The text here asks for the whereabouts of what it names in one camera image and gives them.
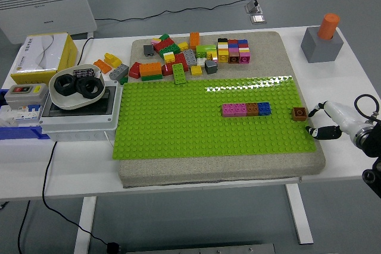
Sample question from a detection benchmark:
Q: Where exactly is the red long brick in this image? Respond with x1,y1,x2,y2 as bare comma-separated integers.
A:
162,62,190,77

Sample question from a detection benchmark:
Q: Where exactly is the tall orange brick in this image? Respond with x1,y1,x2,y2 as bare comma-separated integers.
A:
189,32,201,50

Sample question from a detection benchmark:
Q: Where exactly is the pink white yellow brick stack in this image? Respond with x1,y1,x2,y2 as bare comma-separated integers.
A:
239,47,252,65

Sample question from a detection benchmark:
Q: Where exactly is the orange plate brick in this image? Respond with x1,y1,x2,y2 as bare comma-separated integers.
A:
93,59,113,75

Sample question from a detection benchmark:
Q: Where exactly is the grey long brick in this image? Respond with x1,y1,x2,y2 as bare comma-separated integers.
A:
183,49,198,66
108,64,130,81

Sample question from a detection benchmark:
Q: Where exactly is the blue plastic bin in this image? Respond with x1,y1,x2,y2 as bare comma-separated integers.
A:
0,89,51,141

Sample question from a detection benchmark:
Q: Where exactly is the black floor power cable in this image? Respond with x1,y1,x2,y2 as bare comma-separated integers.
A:
95,0,258,23

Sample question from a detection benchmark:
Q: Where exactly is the orange cylinder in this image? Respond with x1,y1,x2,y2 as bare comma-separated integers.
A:
317,12,341,40

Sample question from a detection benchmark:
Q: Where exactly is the red sloped brick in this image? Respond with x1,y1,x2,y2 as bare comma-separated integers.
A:
128,61,142,80

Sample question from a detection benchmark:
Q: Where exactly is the grey electrical enclosure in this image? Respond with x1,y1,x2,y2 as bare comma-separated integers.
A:
38,80,123,142

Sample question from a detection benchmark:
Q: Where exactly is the grey push-button switch box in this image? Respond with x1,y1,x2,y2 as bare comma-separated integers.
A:
4,83,50,109

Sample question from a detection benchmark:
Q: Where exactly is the large red brick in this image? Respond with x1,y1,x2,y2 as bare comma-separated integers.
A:
154,37,175,53

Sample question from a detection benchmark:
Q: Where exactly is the pink square brick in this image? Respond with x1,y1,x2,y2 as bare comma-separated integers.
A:
222,103,236,118
234,103,248,117

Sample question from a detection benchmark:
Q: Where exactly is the yellow stepped brick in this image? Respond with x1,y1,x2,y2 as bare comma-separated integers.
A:
104,52,123,68

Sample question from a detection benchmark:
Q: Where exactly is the grey-brown foam mat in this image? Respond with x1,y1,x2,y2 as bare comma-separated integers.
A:
118,30,326,189

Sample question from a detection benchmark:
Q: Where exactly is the lime green long plate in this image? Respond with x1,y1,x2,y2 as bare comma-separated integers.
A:
171,62,188,86

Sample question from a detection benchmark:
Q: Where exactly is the green studded baseplate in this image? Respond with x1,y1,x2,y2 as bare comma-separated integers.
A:
111,76,317,160

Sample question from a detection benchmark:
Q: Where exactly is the white panel heater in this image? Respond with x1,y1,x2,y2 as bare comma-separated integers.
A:
0,0,98,45

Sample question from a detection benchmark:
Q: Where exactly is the yellow tissue box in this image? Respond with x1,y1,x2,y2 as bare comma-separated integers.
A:
11,32,79,85

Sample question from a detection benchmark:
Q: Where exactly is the large black nut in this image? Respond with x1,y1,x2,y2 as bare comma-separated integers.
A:
53,74,77,98
74,77,102,99

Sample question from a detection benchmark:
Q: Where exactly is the dark green long brick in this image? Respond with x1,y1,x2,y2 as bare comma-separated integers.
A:
159,44,181,59

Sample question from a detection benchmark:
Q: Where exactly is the grey block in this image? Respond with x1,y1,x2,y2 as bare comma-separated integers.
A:
300,26,345,64

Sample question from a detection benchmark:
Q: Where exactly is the white blue circuit breaker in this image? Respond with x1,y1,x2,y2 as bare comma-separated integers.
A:
0,104,41,126

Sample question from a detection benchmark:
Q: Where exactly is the small black purple part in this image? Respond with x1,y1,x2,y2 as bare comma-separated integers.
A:
72,68,95,79

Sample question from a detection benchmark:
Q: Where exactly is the closed metal floor socket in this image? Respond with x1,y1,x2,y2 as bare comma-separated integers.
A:
249,14,267,25

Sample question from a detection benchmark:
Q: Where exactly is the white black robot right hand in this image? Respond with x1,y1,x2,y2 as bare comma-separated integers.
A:
305,101,370,145

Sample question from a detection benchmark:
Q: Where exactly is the open metal floor socket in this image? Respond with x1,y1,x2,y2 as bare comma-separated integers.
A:
245,0,263,14

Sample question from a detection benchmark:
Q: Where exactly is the dark grey sloped brick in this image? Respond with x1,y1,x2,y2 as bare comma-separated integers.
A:
204,59,220,75

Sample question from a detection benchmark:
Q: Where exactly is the orange long brick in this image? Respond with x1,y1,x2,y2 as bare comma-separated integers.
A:
139,62,163,77

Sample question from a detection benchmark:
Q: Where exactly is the white table leg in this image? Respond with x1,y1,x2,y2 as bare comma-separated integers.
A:
73,196,98,254
285,184,314,245

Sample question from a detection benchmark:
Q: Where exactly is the white bowl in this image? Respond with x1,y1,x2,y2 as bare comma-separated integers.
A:
48,63,105,111

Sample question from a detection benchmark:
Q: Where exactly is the thin black cable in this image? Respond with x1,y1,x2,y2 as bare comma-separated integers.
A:
17,200,31,254

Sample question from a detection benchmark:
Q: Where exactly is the large lime green brick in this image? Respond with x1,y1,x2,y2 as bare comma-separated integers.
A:
195,44,217,59

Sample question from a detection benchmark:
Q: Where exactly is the black cable with plug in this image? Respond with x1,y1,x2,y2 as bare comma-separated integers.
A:
41,140,120,253

